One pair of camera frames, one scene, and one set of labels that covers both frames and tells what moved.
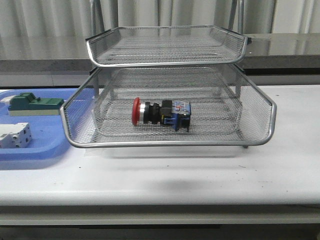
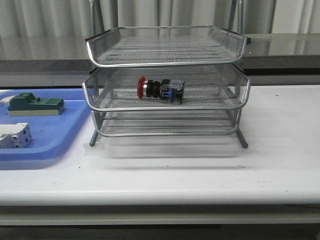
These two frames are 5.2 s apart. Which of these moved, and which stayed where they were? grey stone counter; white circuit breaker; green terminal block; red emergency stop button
Moved: red emergency stop button
Stayed: grey stone counter; green terminal block; white circuit breaker
